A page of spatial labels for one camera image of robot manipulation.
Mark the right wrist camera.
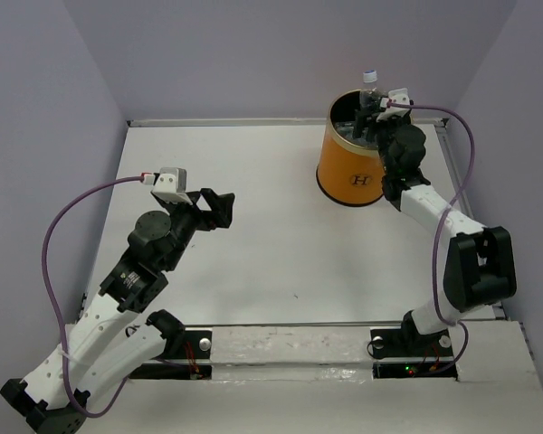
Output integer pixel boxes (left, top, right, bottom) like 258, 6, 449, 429
387, 88, 410, 107

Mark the tall clear bottle white cap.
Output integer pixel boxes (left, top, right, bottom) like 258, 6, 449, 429
359, 70, 387, 106

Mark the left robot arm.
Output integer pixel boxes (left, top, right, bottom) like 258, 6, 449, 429
0, 188, 235, 433

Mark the orange cylindrical bin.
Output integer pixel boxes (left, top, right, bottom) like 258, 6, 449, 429
316, 90, 407, 207

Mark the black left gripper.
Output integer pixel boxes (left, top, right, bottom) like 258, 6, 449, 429
162, 188, 236, 270

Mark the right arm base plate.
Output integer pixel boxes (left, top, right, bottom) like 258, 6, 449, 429
367, 328, 458, 380

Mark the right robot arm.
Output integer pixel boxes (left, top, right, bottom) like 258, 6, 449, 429
362, 98, 517, 359

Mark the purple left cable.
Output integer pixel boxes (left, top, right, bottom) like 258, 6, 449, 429
42, 175, 155, 418

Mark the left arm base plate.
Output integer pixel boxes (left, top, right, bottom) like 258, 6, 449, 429
129, 327, 213, 381

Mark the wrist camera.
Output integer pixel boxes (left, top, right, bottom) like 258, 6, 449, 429
387, 88, 410, 107
151, 167, 191, 203

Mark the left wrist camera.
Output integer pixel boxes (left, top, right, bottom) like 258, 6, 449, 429
151, 167, 191, 203

